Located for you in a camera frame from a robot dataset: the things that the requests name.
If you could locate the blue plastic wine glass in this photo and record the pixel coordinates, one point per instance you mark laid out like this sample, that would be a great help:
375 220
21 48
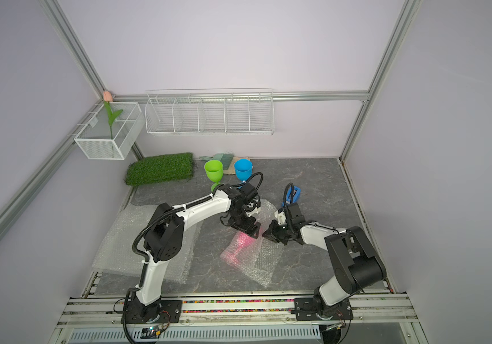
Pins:
243 169

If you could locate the green plastic wine glass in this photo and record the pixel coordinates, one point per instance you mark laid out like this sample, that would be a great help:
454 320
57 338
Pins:
214 172

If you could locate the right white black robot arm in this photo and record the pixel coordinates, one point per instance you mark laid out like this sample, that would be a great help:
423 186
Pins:
355 262

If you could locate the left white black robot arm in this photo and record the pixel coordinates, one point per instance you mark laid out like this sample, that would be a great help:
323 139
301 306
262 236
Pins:
162 239

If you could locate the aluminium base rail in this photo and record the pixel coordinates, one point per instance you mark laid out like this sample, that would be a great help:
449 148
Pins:
243 318

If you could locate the green artificial grass mat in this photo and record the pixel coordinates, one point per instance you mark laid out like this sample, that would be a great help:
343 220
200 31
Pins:
160 169

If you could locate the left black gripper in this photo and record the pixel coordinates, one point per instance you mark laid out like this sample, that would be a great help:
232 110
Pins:
246 227

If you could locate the beige cloth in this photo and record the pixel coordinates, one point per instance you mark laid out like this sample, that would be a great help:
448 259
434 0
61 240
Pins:
230 169

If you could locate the small white wire basket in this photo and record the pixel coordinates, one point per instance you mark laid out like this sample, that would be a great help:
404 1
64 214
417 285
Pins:
94 137

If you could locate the blue tape dispenser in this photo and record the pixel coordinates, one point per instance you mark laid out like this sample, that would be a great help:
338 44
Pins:
292 196

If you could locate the long white wire shelf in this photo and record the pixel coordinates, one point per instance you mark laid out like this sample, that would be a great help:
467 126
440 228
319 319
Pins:
210 112

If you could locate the pink plastic wine glass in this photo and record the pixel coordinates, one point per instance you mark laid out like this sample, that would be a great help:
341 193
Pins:
240 242

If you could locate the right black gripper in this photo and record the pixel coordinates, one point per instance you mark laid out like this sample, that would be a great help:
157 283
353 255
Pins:
269 233

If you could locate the artificial pink tulip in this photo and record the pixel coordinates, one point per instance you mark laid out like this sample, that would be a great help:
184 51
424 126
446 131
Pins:
111 114

